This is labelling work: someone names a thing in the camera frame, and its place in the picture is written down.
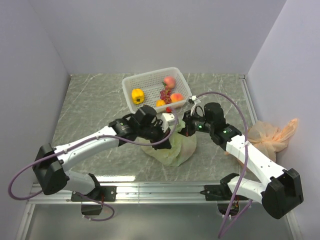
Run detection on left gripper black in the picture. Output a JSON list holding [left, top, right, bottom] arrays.
[[138, 120, 172, 151]]

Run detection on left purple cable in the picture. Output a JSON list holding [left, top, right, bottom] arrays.
[[7, 109, 180, 222]]

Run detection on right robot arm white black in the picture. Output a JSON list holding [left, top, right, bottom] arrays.
[[180, 102, 304, 220]]

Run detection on pink peach back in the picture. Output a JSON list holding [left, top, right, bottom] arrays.
[[163, 76, 176, 89]]

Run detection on yellow bell pepper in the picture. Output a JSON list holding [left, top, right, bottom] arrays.
[[131, 88, 145, 105]]

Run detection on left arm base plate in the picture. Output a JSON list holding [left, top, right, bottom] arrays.
[[70, 186, 117, 217]]

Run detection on small orange fruit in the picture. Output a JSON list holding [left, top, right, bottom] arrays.
[[155, 99, 166, 108]]

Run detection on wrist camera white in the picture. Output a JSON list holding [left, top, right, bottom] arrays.
[[160, 107, 179, 133], [187, 95, 201, 116]]

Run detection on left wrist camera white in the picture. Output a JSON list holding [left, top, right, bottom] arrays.
[[160, 107, 179, 133]]

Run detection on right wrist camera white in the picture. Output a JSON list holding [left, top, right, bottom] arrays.
[[187, 95, 201, 116]]

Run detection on light green plastic bag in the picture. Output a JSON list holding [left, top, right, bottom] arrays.
[[141, 120, 197, 167]]

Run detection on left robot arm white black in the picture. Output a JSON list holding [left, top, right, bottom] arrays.
[[32, 105, 178, 201]]

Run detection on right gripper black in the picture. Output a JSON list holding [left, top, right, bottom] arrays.
[[172, 109, 214, 137]]

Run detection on orange peach front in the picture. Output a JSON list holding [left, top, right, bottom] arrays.
[[170, 93, 185, 103]]

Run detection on white plastic basket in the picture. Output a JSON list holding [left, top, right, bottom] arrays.
[[122, 67, 192, 113]]

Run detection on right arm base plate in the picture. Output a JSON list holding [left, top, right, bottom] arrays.
[[204, 184, 250, 217]]

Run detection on red grape bunch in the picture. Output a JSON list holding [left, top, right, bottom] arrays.
[[160, 86, 172, 104]]

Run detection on orange plastic bag with fruit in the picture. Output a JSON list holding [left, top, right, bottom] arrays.
[[248, 118, 298, 162]]

